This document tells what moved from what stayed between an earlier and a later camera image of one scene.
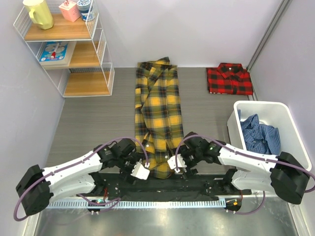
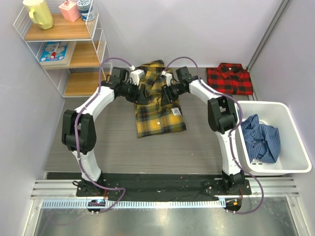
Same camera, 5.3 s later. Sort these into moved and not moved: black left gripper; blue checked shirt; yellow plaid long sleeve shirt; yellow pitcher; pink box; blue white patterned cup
Moved: yellow plaid long sleeve shirt; black left gripper
Not moved: blue checked shirt; blue white patterned cup; pink box; yellow pitcher
